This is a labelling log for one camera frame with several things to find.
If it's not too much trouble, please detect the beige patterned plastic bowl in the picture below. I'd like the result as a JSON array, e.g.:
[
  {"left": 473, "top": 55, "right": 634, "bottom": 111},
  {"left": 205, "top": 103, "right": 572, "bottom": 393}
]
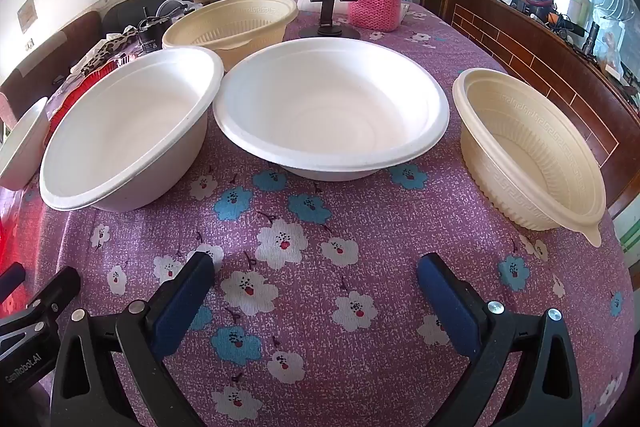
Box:
[
  {"left": 161, "top": 0, "right": 299, "bottom": 72},
  {"left": 452, "top": 68, "right": 608, "bottom": 249}
]

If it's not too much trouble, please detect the leopard print cloth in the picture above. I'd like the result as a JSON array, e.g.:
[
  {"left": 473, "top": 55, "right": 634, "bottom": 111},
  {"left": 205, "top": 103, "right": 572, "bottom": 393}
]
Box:
[{"left": 80, "top": 31, "right": 140, "bottom": 75}]

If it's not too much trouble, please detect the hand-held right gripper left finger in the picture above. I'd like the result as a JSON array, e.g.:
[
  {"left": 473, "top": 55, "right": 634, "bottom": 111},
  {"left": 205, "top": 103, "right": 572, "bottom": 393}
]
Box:
[{"left": 50, "top": 251, "right": 216, "bottom": 427}]

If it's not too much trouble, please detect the black electronic device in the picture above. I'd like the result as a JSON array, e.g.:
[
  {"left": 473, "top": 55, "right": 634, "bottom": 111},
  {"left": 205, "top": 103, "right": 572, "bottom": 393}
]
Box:
[{"left": 137, "top": 18, "right": 170, "bottom": 56}]

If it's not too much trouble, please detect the small wall plaque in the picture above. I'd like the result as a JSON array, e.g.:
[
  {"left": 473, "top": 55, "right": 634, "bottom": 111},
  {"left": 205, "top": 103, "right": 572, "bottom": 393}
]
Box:
[{"left": 17, "top": 0, "right": 39, "bottom": 32}]

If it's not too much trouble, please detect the white plastic jug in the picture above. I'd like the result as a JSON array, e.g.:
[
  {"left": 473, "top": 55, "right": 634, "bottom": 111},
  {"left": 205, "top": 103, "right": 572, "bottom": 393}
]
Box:
[{"left": 569, "top": 0, "right": 594, "bottom": 26}]

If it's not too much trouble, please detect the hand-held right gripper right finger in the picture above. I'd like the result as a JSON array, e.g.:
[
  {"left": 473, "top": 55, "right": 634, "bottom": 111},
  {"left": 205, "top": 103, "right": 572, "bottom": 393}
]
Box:
[{"left": 417, "top": 252, "right": 583, "bottom": 427}]

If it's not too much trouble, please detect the dark red armchair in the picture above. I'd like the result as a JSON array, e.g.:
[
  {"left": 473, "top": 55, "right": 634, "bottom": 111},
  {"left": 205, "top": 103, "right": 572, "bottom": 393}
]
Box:
[{"left": 0, "top": 11, "right": 103, "bottom": 110}]

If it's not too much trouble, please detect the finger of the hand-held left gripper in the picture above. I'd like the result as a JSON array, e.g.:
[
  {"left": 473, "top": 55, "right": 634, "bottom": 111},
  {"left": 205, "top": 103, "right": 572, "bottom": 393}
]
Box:
[
  {"left": 0, "top": 262, "right": 26, "bottom": 305},
  {"left": 22, "top": 266, "right": 82, "bottom": 325}
]

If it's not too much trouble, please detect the wooden cabinet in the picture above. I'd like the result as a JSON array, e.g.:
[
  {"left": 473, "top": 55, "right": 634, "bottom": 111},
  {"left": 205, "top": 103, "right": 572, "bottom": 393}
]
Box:
[{"left": 441, "top": 0, "right": 640, "bottom": 220}]

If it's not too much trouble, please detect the red scalloped plate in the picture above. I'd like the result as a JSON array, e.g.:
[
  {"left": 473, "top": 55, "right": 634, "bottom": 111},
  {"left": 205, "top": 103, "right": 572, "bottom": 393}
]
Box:
[{"left": 46, "top": 58, "right": 123, "bottom": 130}]

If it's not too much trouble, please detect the small white foam bowl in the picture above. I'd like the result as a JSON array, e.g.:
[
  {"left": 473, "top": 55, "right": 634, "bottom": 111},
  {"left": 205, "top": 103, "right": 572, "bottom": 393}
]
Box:
[{"left": 0, "top": 97, "right": 50, "bottom": 190}]

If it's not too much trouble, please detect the purple floral tablecloth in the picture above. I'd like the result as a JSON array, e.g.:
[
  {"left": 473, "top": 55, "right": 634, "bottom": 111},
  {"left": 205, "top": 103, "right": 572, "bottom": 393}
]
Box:
[{"left": 0, "top": 0, "right": 632, "bottom": 427}]

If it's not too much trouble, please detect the large white foam bowl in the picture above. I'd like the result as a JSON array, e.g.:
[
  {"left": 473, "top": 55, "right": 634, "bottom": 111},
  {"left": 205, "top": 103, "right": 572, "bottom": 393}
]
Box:
[
  {"left": 212, "top": 38, "right": 450, "bottom": 182},
  {"left": 39, "top": 47, "right": 225, "bottom": 212}
]

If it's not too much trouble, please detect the clear plastic container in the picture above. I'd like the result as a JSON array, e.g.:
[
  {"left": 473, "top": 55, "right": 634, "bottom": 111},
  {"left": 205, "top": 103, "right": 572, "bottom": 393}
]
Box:
[{"left": 156, "top": 0, "right": 195, "bottom": 22}]

